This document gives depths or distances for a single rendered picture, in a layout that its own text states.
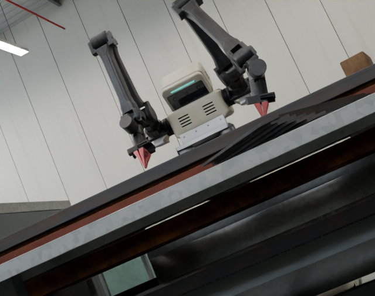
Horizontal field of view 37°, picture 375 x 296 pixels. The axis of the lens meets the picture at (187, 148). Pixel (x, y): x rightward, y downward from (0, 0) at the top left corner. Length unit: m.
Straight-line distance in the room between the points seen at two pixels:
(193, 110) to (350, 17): 9.75
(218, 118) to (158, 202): 1.46
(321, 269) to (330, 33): 10.13
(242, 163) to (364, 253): 1.17
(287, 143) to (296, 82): 10.90
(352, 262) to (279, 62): 10.06
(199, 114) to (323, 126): 1.55
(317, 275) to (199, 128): 0.82
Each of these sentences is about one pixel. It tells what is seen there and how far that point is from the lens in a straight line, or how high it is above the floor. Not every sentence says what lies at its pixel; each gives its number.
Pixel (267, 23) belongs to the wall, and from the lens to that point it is 12.20.
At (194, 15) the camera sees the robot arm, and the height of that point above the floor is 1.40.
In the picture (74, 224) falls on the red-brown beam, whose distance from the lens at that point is 1.40.
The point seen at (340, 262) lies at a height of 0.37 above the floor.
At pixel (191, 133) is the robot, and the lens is 2.45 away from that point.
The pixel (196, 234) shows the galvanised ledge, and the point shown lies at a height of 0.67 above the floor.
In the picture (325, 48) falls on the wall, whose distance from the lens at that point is 11.94.
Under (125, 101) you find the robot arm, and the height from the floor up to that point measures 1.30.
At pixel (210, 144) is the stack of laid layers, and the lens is 1.30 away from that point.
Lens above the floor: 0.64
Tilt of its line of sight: 9 degrees up
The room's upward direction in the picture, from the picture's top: 24 degrees counter-clockwise
